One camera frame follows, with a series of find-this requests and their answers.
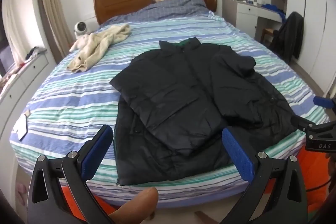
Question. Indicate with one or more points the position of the blue cloth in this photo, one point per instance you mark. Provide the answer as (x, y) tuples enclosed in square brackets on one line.
[(275, 10)]

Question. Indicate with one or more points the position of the person's left hand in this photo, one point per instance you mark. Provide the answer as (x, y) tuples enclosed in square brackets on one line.
[(139, 207)]

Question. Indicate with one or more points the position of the white wardrobe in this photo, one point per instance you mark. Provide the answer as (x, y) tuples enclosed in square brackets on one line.
[(317, 43)]

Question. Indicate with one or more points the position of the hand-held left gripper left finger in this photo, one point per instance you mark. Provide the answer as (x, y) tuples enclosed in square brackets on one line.
[(95, 153)]

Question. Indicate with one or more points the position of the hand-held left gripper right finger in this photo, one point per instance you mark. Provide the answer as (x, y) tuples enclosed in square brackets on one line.
[(237, 153)]

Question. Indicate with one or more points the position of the sheer white curtain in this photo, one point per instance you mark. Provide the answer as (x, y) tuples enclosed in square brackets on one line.
[(11, 24)]

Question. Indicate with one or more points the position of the white dresser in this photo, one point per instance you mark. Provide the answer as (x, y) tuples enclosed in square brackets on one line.
[(26, 74)]

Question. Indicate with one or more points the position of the wooden chair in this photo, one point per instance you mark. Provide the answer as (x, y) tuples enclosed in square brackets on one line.
[(267, 35)]

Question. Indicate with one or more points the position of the white paper sheet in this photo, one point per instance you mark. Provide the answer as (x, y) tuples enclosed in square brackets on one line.
[(21, 129)]

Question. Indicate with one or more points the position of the tan paper tag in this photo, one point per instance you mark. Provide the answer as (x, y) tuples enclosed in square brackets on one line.
[(27, 113)]

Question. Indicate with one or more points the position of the dark clutter on dresser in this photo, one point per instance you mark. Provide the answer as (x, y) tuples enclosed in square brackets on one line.
[(34, 51)]

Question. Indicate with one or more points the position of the beige garment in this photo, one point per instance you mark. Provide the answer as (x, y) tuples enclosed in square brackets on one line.
[(97, 45)]

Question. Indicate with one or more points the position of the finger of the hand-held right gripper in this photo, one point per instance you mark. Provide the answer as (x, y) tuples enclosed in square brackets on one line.
[(302, 123), (324, 102)]

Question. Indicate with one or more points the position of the white desk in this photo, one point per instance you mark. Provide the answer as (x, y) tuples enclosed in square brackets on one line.
[(245, 11)]

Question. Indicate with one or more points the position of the wooden headboard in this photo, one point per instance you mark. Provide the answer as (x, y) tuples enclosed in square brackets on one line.
[(123, 1)]

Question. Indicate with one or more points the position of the beige curtain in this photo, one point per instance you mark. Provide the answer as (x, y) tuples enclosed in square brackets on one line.
[(51, 3)]

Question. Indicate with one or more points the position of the black puffer jacket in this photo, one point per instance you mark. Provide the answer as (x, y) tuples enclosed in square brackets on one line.
[(170, 98)]

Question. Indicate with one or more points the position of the round white device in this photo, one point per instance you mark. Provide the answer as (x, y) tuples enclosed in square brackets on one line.
[(80, 28)]

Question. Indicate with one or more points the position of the blue checked duvet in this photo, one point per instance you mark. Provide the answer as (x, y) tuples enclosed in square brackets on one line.
[(168, 11)]

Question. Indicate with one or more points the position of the orange fabric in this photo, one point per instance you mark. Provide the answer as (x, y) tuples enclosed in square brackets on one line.
[(319, 197)]

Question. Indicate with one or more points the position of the striped bed sheet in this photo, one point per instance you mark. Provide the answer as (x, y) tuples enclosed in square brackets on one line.
[(78, 87)]

